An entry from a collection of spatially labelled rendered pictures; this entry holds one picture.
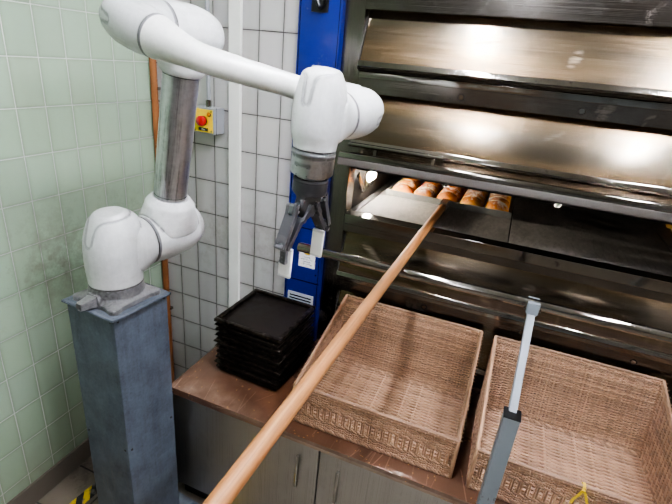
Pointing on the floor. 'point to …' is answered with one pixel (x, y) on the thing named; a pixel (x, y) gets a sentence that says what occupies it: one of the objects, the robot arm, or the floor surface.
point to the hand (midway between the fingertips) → (301, 261)
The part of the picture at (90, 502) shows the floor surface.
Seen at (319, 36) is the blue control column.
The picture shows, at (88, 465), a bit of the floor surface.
